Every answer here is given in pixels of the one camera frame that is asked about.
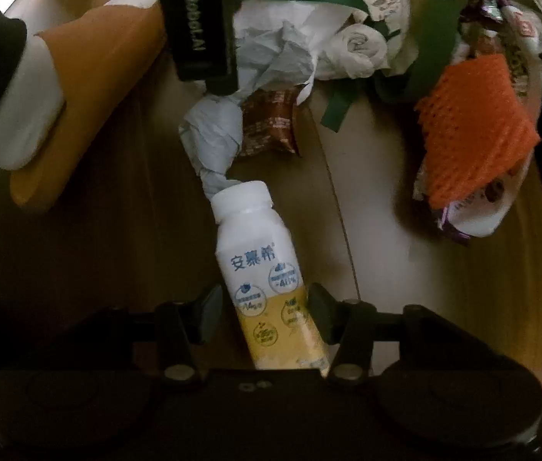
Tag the purple candy wrapper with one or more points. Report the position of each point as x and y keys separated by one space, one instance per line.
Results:
x=489 y=9

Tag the orange slipper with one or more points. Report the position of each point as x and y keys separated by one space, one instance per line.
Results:
x=93 y=81

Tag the beige printed wrapper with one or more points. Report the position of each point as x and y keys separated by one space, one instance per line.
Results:
x=523 y=81

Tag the white yellow yogurt bottle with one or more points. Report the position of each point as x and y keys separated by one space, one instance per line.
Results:
x=256 y=259

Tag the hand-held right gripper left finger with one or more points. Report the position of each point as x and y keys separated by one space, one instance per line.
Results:
x=210 y=311

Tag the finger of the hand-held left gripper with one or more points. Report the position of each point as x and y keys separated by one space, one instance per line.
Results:
x=220 y=87

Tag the white packet with red label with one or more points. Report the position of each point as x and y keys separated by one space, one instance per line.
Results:
x=525 y=26

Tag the person's white sock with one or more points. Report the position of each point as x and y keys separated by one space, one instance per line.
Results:
x=26 y=105

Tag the white wrapper with purple edge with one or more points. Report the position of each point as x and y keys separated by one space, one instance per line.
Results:
x=477 y=218

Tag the rolled white tissue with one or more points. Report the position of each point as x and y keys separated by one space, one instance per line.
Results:
x=360 y=48

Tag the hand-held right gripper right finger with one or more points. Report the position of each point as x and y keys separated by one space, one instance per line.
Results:
x=321 y=316

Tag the large crumpled white paper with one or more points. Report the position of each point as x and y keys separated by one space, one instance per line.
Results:
x=276 y=48

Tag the brown snack wrapper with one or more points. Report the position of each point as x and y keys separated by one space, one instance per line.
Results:
x=271 y=120

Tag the orange foam fruit net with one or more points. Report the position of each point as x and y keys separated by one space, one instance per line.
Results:
x=472 y=139

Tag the twisted white tissue paper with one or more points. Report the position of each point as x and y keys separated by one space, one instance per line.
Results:
x=213 y=134

